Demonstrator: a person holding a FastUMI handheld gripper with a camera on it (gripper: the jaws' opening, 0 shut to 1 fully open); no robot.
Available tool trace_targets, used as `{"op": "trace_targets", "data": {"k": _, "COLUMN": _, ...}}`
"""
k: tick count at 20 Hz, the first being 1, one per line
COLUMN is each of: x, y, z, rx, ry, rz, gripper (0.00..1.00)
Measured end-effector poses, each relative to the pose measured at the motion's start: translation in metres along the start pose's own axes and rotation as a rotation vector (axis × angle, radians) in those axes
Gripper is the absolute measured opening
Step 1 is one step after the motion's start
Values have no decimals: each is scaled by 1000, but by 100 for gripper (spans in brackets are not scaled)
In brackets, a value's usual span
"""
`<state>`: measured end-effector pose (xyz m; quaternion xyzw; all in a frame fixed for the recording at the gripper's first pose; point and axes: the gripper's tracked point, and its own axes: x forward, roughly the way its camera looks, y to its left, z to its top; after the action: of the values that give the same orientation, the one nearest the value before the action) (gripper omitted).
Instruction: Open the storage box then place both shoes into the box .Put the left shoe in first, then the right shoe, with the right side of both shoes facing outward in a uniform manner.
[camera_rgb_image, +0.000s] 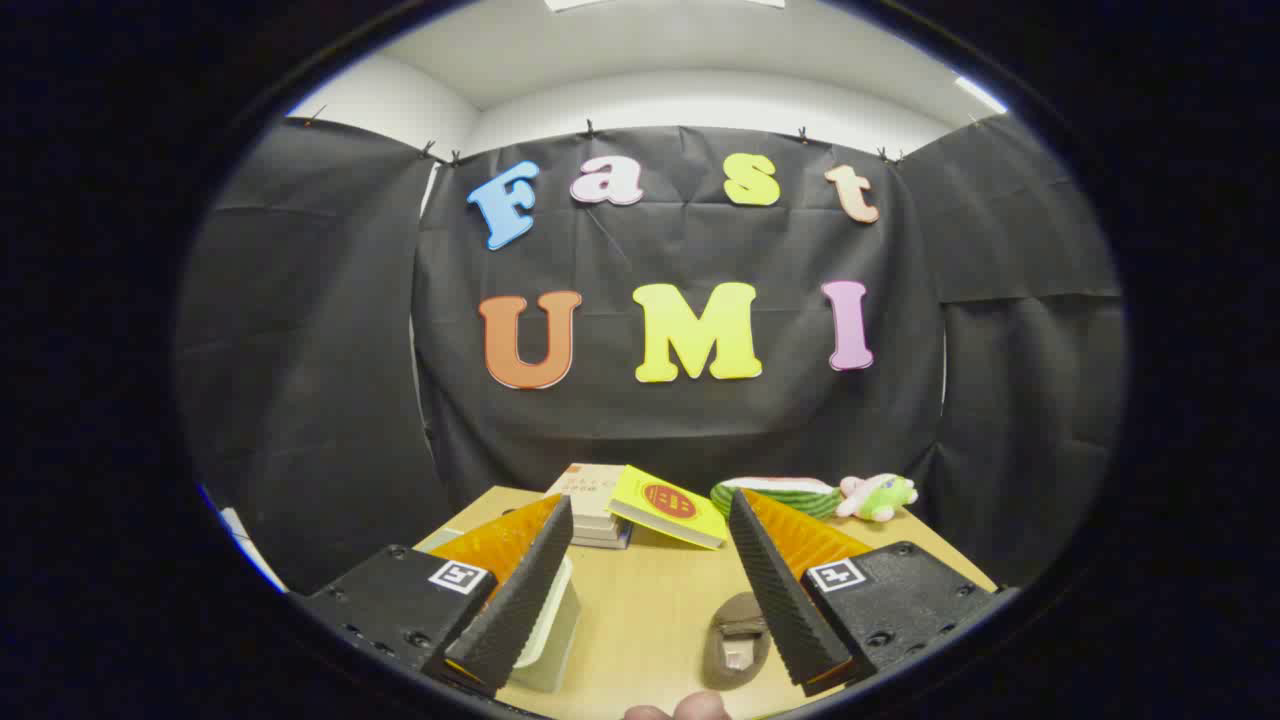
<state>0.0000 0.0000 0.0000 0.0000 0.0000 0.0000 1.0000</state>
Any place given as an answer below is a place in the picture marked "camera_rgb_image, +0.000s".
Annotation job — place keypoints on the blue-grey book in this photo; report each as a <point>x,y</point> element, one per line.
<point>610,544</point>

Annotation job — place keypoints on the white book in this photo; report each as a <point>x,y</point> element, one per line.
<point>600,533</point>

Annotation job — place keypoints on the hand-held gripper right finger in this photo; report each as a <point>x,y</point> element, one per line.
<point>780,600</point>

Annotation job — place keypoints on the watermelon slice plush toy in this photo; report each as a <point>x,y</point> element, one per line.
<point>800,500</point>

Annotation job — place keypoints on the pink and green plush toy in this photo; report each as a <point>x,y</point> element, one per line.
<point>880,495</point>

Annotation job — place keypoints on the pale fabric storage box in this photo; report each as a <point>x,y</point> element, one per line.
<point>555,640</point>

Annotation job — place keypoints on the yellow book with red circle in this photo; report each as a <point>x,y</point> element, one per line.
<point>665,500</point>

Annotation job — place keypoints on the brown suede shoe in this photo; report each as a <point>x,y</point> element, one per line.
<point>722,628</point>

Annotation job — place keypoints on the beige cover book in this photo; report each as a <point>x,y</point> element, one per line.
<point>580,490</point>

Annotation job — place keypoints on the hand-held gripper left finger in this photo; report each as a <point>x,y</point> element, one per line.
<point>525,600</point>

